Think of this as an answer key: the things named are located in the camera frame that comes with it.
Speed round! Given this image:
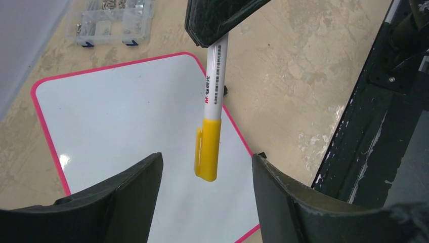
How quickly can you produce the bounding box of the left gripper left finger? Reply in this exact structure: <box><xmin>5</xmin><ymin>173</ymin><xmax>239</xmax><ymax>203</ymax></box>
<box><xmin>1</xmin><ymin>153</ymin><xmax>163</xmax><ymax>242</ymax></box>

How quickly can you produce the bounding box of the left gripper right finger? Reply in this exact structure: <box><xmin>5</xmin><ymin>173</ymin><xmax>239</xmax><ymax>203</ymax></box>
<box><xmin>252</xmin><ymin>154</ymin><xmax>428</xmax><ymax>242</ymax></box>

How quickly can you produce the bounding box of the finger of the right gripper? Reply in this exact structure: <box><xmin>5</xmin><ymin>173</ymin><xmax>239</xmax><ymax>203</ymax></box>
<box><xmin>185</xmin><ymin>0</ymin><xmax>270</xmax><ymax>48</ymax></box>

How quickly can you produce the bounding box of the pink framed whiteboard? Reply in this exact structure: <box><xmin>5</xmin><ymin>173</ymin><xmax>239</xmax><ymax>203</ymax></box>
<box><xmin>31</xmin><ymin>52</ymin><xmax>259</xmax><ymax>242</ymax></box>

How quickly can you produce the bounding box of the yellow marker cap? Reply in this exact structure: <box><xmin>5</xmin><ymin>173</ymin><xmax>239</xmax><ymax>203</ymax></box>
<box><xmin>194</xmin><ymin>118</ymin><xmax>222</xmax><ymax>182</ymax></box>

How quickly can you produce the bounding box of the white marker pen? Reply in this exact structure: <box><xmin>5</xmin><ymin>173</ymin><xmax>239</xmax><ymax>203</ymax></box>
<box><xmin>194</xmin><ymin>32</ymin><xmax>229</xmax><ymax>182</ymax></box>

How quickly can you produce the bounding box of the black whiteboard clip lower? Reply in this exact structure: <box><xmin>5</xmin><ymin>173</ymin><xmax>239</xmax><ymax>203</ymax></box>
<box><xmin>258</xmin><ymin>152</ymin><xmax>267</xmax><ymax>159</ymax></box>

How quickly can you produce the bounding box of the clear screw organizer box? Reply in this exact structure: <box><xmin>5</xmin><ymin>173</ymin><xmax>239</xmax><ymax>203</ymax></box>
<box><xmin>65</xmin><ymin>1</ymin><xmax>154</xmax><ymax>48</ymax></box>

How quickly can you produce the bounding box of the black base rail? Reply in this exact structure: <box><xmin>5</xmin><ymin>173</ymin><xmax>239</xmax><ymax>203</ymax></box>
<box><xmin>312</xmin><ymin>1</ymin><xmax>428</xmax><ymax>208</ymax></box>

